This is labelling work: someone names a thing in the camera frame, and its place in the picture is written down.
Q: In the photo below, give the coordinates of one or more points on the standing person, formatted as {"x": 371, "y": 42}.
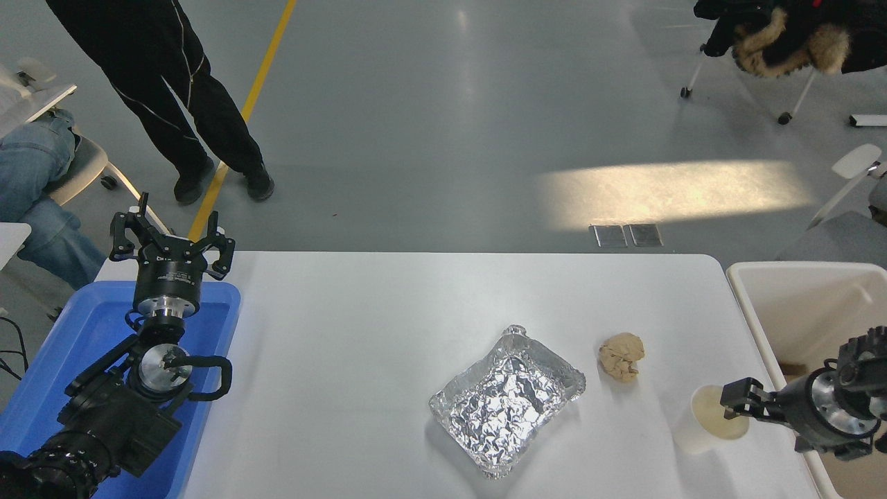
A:
{"x": 159, "y": 76}

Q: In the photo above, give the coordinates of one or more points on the silver foil tray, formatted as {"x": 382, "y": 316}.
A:
{"x": 506, "y": 402}

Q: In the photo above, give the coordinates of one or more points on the white chair writing tablet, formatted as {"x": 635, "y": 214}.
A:
{"x": 48, "y": 93}

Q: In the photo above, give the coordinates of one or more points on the metal floor outlet plate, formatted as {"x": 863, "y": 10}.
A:
{"x": 609, "y": 235}
{"x": 645, "y": 234}

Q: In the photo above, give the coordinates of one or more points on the white-legged wheeled chair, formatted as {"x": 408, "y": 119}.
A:
{"x": 804, "y": 90}

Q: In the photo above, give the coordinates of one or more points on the seated person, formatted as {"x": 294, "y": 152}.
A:
{"x": 34, "y": 180}

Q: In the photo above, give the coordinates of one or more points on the large pale bin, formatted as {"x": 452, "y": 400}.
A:
{"x": 804, "y": 298}

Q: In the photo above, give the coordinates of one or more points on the blue plastic tray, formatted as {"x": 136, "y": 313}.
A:
{"x": 83, "y": 333}

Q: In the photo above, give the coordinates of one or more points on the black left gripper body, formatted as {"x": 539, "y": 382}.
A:
{"x": 170, "y": 274}

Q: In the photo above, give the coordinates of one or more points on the small white side table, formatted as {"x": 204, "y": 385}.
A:
{"x": 10, "y": 242}

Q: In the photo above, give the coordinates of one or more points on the white paper cup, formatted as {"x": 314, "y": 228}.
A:
{"x": 700, "y": 430}

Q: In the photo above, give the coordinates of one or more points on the white bar on floor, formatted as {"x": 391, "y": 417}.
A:
{"x": 867, "y": 120}

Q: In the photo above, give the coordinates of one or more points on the pale wheeled chair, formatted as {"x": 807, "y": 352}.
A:
{"x": 86, "y": 166}

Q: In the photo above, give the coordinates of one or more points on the black coat with fur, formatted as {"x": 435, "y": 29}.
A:
{"x": 790, "y": 34}

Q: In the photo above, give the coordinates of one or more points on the crumpled tan paper ball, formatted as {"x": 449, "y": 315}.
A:
{"x": 621, "y": 357}

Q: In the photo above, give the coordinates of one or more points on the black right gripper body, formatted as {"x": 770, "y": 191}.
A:
{"x": 797, "y": 409}

